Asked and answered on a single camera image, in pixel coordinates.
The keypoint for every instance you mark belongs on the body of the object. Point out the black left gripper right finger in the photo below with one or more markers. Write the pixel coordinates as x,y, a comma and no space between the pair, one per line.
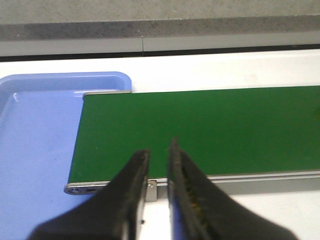
199,210

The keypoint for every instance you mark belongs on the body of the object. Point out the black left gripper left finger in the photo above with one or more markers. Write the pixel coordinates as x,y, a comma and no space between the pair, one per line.
114,213

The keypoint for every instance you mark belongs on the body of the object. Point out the green conveyor belt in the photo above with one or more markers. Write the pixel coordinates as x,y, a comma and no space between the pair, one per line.
195,132

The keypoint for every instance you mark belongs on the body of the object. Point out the blue plastic tray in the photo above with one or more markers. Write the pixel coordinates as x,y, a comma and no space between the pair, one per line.
39,118

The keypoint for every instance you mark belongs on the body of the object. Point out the grey baseboard strip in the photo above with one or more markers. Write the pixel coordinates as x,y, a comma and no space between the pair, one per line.
150,44

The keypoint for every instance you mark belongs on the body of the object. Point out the aluminium conveyor frame rail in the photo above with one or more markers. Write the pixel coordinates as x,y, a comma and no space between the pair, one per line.
225,182

